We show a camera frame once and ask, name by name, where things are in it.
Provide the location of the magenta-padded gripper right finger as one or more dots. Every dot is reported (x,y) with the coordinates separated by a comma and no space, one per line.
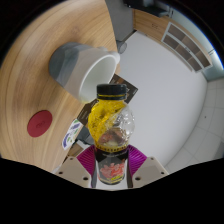
(149,168)

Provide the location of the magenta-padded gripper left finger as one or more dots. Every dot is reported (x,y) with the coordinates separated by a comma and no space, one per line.
(74,169)

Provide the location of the clear bottle with black cap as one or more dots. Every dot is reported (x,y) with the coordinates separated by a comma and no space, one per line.
(110,116)

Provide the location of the white printed leaflet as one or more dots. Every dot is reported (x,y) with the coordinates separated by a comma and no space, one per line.
(71,135)

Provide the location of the flat round red coaster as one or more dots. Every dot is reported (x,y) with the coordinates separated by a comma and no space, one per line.
(39,123)

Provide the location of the white and grey cup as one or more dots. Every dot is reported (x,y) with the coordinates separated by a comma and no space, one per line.
(83,70)

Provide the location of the black mesh waste bin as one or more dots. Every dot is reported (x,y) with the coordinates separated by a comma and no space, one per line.
(122,47)

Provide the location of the wooden cabinet with glass doors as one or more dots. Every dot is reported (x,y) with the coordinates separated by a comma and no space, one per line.
(173,36)

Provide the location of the black leather sofa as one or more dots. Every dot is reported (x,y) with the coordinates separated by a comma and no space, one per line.
(146,6)

